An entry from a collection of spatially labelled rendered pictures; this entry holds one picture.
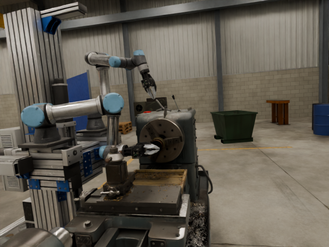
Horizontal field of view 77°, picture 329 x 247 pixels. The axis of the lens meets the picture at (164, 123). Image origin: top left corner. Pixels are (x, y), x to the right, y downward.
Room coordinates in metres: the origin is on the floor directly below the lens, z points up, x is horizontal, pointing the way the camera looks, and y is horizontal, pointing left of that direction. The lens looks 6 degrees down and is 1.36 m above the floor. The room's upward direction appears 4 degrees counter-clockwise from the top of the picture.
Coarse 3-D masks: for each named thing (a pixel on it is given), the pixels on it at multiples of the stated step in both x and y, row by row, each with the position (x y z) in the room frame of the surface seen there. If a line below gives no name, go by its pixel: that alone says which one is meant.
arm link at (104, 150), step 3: (102, 147) 1.23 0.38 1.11; (105, 147) 1.22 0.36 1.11; (108, 147) 1.22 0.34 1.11; (99, 150) 1.22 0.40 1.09; (102, 150) 1.21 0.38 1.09; (105, 150) 1.21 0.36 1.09; (108, 150) 1.20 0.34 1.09; (99, 153) 1.22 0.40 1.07; (102, 153) 1.21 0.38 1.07; (105, 153) 1.21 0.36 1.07; (102, 156) 1.22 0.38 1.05; (105, 156) 1.21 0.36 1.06
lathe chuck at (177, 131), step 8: (152, 120) 1.44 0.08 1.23; (160, 120) 1.43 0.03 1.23; (168, 120) 1.42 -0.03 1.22; (144, 128) 1.45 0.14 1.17; (160, 128) 1.43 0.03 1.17; (168, 128) 1.42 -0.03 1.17; (176, 128) 1.40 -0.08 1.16; (144, 136) 1.45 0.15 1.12; (168, 136) 1.42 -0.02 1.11; (176, 136) 1.41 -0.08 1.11; (184, 136) 1.47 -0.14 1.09; (176, 144) 1.41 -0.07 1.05; (160, 152) 1.43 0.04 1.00; (168, 152) 1.42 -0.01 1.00; (176, 152) 1.41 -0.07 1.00; (160, 160) 1.43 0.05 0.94; (168, 160) 1.42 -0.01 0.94
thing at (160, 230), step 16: (80, 208) 0.85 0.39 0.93; (80, 224) 0.76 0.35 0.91; (96, 224) 0.75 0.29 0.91; (112, 224) 0.79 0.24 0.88; (128, 224) 0.78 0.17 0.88; (144, 224) 0.77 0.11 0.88; (160, 224) 0.73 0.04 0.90; (176, 224) 0.73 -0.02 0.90; (80, 240) 0.71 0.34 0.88; (96, 240) 0.72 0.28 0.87; (160, 240) 0.65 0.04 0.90; (176, 240) 0.64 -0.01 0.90
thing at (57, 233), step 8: (24, 232) 0.35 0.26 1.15; (32, 232) 0.35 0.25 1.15; (40, 232) 0.35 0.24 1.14; (48, 232) 0.36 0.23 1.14; (56, 232) 0.40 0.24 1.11; (64, 232) 0.41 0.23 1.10; (0, 240) 0.34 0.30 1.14; (8, 240) 0.34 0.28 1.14; (16, 240) 0.33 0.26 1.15; (24, 240) 0.33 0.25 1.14; (32, 240) 0.33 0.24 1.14; (40, 240) 0.34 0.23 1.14; (48, 240) 0.34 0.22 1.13; (56, 240) 0.35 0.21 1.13; (64, 240) 0.40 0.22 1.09
